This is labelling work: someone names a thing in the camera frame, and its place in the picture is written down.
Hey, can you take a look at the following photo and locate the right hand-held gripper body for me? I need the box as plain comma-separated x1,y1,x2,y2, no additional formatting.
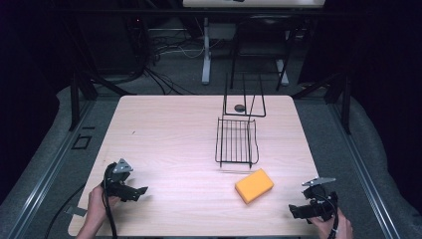
301,176,339,223

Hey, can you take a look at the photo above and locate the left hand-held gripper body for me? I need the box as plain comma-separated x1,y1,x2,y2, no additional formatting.
102,157,135,200

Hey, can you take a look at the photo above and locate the person's left hand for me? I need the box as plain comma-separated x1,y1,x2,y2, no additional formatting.
87,183,121,231

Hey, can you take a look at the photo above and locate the person's right hand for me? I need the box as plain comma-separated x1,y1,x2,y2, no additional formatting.
308,208,354,239

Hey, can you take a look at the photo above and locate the grey tape strip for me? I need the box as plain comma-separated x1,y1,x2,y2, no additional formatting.
64,205,88,218

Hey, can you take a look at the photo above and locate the yellow sponge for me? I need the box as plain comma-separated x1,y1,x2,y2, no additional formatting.
234,167,276,205

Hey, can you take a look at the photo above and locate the black metal stand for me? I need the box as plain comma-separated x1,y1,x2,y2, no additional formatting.
292,71,352,135
68,71,137,132

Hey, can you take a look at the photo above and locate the white desk with legs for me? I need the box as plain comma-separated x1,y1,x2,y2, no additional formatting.
181,0,326,86

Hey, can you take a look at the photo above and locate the black chair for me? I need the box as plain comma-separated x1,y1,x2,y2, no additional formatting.
229,14,297,93

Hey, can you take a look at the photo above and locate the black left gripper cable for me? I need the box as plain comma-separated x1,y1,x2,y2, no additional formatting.
101,172,119,239

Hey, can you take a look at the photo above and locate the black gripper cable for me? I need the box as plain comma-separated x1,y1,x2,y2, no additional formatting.
315,193,340,239
101,172,119,239

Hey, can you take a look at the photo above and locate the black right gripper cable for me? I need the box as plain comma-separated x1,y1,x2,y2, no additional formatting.
315,193,340,239

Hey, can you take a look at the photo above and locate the metal floor rail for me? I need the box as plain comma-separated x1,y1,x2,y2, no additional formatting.
327,99,402,239
6,99,98,239

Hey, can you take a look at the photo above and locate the black floor cable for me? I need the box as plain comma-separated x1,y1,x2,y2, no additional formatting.
43,182,88,239

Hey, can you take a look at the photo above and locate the black wire rack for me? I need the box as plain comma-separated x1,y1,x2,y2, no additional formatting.
214,73,268,169

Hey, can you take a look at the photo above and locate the bundle of floor cables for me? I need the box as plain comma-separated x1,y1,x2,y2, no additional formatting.
125,16,223,97

